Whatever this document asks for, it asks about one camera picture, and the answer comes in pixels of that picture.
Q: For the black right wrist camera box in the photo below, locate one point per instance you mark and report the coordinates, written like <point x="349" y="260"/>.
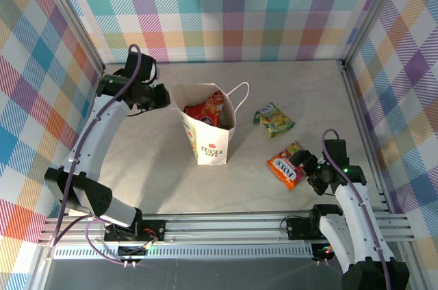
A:
<point x="338" y="153"/>

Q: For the red snack bag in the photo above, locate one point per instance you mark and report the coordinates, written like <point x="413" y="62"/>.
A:
<point x="208" y="108"/>

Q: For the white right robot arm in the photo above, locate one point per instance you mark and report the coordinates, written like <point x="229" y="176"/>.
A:
<point x="352" y="208"/>

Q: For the green candy bag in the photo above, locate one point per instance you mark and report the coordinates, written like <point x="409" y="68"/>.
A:
<point x="273" y="120"/>

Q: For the orange candy bag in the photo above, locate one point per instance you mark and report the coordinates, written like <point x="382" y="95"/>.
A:
<point x="282" y="167"/>

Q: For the black left connector bracket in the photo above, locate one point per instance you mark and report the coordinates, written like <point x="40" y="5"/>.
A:
<point x="131" y="252"/>

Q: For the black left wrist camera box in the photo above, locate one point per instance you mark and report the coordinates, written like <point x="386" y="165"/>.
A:
<point x="147" y="67"/>

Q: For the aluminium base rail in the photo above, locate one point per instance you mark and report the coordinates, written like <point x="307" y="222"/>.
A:
<point x="222" y="228"/>

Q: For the black connector bracket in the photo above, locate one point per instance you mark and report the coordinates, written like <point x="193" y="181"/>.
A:
<point x="131" y="252"/>
<point x="323" y="250"/>

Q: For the aluminium frame post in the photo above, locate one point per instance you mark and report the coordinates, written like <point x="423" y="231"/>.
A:
<point x="422" y="269"/>
<point x="41" y="269"/>
<point x="72" y="13"/>
<point x="373" y="13"/>

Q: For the white printed paper bag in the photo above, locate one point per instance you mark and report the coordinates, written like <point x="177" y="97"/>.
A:
<point x="210" y="151"/>

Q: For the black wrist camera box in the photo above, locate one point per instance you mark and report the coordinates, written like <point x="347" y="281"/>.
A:
<point x="147" y="67"/>
<point x="338" y="153"/>

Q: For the black right connector bracket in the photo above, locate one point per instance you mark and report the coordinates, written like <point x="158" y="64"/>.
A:
<point x="323" y="250"/>

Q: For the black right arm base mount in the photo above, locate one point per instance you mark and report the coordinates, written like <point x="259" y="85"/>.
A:
<point x="297" y="228"/>

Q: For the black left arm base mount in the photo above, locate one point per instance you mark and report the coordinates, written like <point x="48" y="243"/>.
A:
<point x="154" y="226"/>

